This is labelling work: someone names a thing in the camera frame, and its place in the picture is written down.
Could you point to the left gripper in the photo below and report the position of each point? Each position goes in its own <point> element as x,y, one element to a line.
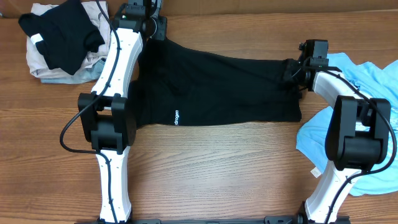
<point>158,32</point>

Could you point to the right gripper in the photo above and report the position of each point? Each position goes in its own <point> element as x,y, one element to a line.
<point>291,66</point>

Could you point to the black polo shirt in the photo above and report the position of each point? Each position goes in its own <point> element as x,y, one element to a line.
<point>183,87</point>

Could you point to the light blue t-shirt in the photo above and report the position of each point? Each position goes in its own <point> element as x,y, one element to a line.
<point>374,82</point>

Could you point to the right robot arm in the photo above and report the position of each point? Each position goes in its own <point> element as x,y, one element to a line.
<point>356,140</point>

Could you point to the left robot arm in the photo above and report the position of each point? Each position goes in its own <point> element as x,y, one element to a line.
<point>106,117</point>

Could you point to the folded light blue denim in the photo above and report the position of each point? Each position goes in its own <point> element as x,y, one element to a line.
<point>85,75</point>

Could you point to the folded black shirt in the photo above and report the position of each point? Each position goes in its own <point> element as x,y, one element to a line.
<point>64,35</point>

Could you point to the folded beige garment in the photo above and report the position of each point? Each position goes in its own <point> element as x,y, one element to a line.
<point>36,62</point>

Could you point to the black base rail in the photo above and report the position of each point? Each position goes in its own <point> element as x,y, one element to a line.
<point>214,221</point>

